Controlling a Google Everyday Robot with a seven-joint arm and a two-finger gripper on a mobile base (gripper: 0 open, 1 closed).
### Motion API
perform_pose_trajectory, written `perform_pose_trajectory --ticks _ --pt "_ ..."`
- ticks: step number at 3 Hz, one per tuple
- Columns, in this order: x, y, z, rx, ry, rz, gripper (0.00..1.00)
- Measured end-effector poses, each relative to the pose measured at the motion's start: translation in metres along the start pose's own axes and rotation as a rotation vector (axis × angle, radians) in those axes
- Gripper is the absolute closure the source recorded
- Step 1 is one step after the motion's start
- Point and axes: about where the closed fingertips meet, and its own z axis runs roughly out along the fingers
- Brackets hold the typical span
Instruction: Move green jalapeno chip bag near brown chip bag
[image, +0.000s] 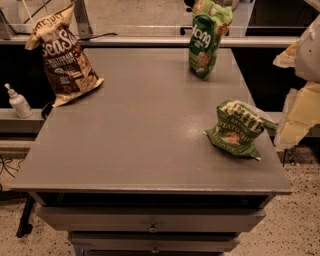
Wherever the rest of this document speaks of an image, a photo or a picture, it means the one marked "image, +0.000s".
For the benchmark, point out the lower metal drawer knob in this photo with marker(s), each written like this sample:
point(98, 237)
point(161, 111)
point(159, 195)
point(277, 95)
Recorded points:
point(155, 250)

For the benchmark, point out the black floor stand leg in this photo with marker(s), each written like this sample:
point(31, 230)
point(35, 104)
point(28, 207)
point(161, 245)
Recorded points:
point(25, 227)

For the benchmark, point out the grey drawer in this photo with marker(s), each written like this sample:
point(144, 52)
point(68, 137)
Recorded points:
point(140, 219)
point(165, 242)

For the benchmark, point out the white pump bottle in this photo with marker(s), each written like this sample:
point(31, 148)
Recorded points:
point(18, 103)

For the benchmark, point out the green standing snack bag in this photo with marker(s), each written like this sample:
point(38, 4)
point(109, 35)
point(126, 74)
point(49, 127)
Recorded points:
point(210, 23)

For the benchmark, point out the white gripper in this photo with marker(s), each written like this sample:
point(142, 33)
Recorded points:
point(309, 55)

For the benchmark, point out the brown sea salt chip bag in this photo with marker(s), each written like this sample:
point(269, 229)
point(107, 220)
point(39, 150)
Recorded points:
point(67, 67)

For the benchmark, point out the grey top drawer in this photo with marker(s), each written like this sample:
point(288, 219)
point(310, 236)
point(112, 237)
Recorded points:
point(140, 219)

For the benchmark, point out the green jalapeno chip bag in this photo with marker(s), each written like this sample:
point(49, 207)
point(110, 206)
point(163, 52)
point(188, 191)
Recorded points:
point(238, 126)

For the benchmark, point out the round metal drawer knob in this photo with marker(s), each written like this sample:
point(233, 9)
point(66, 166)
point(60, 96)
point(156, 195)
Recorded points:
point(153, 228)

